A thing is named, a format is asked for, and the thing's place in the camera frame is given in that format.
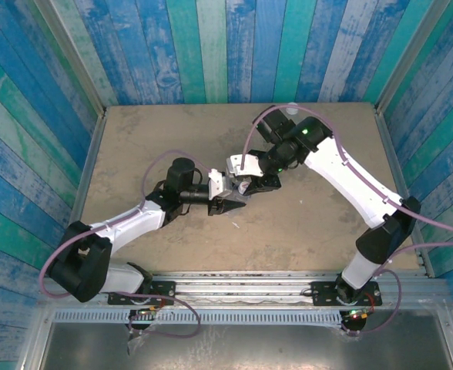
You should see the small circuit board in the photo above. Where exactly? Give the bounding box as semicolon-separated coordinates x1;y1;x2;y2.
341;306;374;332
128;306;162;332

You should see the shiny metal sheet panel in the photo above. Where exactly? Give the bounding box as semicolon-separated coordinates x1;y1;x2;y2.
16;318;453;370

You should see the purple cable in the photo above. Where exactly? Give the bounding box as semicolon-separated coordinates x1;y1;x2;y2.
38;150;214;300
340;240;453;337
240;104;453;240
127;291;203;340

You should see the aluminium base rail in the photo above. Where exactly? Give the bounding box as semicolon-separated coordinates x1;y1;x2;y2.
39;271;449;309

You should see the aluminium table edge rail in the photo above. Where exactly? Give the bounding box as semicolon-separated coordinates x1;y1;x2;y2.
373;106;436;277
52;110;107;278

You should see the grey slotted cable duct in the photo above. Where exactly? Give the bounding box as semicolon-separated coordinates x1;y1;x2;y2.
52;309;344;328

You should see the aluminium frame post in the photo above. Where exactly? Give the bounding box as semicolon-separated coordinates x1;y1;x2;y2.
374;0;453;113
32;0;107;117

